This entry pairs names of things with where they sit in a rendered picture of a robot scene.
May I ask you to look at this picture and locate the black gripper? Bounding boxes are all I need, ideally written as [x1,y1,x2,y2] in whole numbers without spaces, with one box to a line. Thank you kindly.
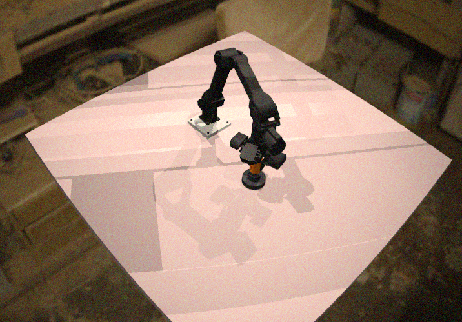
[230,132,286,171]

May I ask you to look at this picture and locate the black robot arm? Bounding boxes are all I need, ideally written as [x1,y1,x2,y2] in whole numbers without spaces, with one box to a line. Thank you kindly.
[197,48,286,165]

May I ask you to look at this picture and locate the orange knob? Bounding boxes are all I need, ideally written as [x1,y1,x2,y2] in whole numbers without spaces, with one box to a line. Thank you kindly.
[250,163,261,174]

